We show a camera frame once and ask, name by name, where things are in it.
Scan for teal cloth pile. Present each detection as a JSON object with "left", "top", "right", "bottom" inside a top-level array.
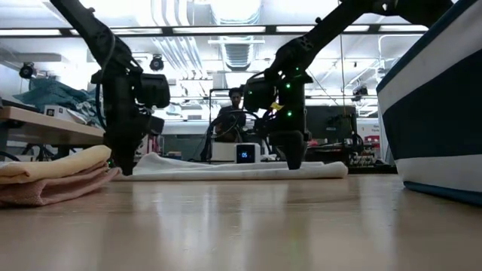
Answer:
[{"left": 14, "top": 77, "right": 101, "bottom": 127}]

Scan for pink towel with white stripes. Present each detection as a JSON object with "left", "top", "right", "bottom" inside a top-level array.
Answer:
[{"left": 0, "top": 161, "right": 121, "bottom": 207}]

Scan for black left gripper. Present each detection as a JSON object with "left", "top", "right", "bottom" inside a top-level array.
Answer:
[{"left": 105, "top": 108, "right": 151, "bottom": 177}]

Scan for wooden workbench grey frame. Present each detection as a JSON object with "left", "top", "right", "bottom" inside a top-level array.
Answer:
[{"left": 0, "top": 105, "right": 106, "bottom": 161}]

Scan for small white timer device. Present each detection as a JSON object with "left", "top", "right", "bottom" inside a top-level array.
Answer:
[{"left": 236, "top": 142, "right": 261, "bottom": 164}]

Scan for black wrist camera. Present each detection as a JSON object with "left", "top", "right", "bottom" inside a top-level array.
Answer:
[
  {"left": 148, "top": 115, "right": 166, "bottom": 137},
  {"left": 257, "top": 111, "right": 276, "bottom": 141}
]

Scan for thin hanging cable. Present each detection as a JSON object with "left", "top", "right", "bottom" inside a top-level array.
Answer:
[{"left": 337, "top": 33, "right": 346, "bottom": 107}]

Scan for white rectangular box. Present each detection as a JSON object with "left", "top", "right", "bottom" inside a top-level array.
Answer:
[{"left": 210, "top": 142, "right": 237, "bottom": 163}]

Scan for small white box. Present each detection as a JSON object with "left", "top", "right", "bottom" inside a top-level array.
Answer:
[{"left": 44, "top": 105, "right": 87, "bottom": 124}]

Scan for yellow checked towel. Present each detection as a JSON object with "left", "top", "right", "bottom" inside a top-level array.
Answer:
[{"left": 0, "top": 145, "right": 113, "bottom": 185}]

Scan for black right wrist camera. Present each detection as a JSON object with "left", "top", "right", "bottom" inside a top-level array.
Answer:
[{"left": 257, "top": 111, "right": 276, "bottom": 141}]

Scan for white waffle towel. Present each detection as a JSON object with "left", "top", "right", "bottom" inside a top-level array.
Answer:
[{"left": 112, "top": 151, "right": 349, "bottom": 182}]

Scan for black metal stand frame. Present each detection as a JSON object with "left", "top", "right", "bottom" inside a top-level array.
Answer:
[{"left": 208, "top": 87, "right": 242, "bottom": 159}]

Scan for black computer monitor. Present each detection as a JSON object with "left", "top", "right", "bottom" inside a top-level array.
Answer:
[{"left": 305, "top": 105, "right": 358, "bottom": 148}]

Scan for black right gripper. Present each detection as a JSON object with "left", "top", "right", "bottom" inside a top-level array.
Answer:
[{"left": 270, "top": 77, "right": 313, "bottom": 171}]

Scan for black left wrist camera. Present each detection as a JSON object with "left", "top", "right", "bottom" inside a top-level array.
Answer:
[{"left": 148, "top": 115, "right": 166, "bottom": 137}]

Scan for black ceiling camera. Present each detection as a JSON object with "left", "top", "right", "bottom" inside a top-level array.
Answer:
[
  {"left": 149, "top": 55, "right": 166, "bottom": 72},
  {"left": 18, "top": 62, "right": 37, "bottom": 80}
]

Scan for person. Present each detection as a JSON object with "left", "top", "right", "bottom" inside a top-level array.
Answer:
[{"left": 214, "top": 87, "right": 248, "bottom": 143}]

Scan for navy fabric storage bin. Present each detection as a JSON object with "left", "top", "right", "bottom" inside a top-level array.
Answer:
[{"left": 376, "top": 0, "right": 482, "bottom": 207}]

